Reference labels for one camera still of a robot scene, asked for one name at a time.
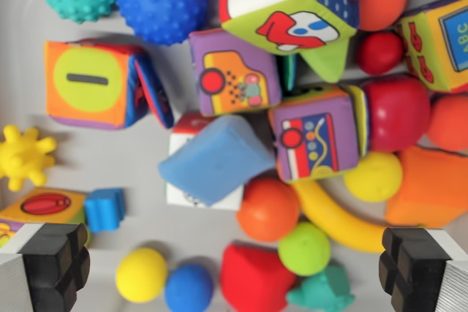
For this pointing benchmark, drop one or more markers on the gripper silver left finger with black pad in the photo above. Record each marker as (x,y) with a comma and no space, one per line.
(44,275)

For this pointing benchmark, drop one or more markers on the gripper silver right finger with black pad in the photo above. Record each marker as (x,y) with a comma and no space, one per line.
(424,272)

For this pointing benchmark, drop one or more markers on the light blue plush block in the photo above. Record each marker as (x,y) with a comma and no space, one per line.
(217,160)

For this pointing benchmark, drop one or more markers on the yellow fabric cube red oval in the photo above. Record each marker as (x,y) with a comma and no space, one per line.
(40,206)

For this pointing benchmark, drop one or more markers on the orange plush block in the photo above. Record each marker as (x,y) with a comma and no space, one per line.
(428,188)

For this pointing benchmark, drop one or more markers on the small blue foam block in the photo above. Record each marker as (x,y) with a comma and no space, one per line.
(104,209)

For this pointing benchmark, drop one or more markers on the yellow toy banana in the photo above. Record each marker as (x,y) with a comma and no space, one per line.
(340,224)

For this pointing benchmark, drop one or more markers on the yellow smooth ball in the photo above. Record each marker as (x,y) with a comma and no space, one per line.
(373,177)
(141,275)

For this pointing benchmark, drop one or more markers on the teal rubber toy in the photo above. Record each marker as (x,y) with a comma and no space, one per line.
(321,293)

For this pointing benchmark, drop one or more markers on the yellow spiky rubber ball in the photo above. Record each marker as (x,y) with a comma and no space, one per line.
(23,156)

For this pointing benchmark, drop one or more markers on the green smooth ball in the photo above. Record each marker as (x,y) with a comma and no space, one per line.
(304,250)

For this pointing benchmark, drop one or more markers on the blue smooth ball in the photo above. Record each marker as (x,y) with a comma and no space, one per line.
(188,290)

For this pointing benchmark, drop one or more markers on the large red ball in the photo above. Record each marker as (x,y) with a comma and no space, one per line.
(398,114)

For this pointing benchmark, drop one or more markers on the red plush block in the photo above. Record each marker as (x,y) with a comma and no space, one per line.
(252,279)

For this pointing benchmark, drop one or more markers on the purple fabric cube red truck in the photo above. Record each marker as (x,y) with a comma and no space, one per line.
(316,136)

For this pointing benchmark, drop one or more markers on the orange fabric cube green circle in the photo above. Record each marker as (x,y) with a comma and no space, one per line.
(91,83)

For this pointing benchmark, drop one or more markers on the white fabric cube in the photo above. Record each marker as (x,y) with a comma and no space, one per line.
(184,129)

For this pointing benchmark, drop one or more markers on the small red ball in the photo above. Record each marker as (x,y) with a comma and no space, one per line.
(379,52)

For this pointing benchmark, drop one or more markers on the fabric cube ABC print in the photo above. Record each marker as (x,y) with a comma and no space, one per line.
(438,41)

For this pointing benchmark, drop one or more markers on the dark teal fabric piece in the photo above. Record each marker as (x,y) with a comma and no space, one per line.
(289,72)

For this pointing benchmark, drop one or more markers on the purple fabric cube orange car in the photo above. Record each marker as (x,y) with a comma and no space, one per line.
(234,74)

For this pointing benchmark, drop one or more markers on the blue bumpy rubber ball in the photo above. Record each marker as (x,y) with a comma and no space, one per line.
(161,1)

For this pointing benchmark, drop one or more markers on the large fabric cube dog print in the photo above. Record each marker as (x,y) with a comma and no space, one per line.
(278,1)

